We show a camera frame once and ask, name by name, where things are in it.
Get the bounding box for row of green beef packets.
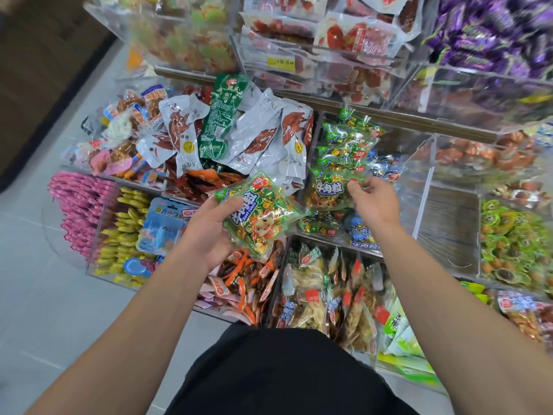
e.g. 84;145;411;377
298;106;385;239

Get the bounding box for pile of yellow packets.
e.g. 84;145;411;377
86;0;243;74

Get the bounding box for pile of beige packets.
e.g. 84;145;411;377
272;242;390;355

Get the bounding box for single green snack packet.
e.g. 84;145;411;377
304;171;357;213

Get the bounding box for green vacuum packet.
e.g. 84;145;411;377
199;73;252;163

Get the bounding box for pile of dark orange packets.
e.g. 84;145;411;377
164;167;247;204

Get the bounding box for pile of lime green packets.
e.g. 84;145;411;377
376;281;489;386

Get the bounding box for pile of yellow candies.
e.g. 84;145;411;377
93;187;152;277

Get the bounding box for pile of assorted small packets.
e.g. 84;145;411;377
69;82;169;178

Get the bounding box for pile of pink candy sticks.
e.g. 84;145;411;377
47;171;122;260

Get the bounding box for pile of pink-label meat packets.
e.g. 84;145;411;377
493;289;553;351

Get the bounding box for pile of green egg packets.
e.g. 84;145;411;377
479;198;553;291

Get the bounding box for clear acrylic snack shelves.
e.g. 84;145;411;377
47;0;553;394

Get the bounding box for person's left hand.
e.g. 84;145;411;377
177;196;247;271

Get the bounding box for person's right forearm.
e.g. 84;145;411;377
372;222;553;415

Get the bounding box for person's black clothing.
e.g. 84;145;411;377
164;322;420;415

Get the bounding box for pile of purple candies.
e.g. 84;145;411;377
423;0;553;83

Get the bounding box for person's right hand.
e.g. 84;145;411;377
346;175;403;234

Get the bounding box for blue toy candy packet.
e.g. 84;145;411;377
137;197;198;258

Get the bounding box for row of blue beef packets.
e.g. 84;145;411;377
346;155;403;251

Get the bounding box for large handful green snack packets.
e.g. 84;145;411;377
214;171;305;260

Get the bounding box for pile of white meat packets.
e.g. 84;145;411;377
138;86;316;195

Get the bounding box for pile of orange brown packets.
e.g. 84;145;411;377
432;129;541;208

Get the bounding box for pile of red sausage packets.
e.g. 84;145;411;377
237;0;425;104

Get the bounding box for person's left forearm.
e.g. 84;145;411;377
26;255;213;415

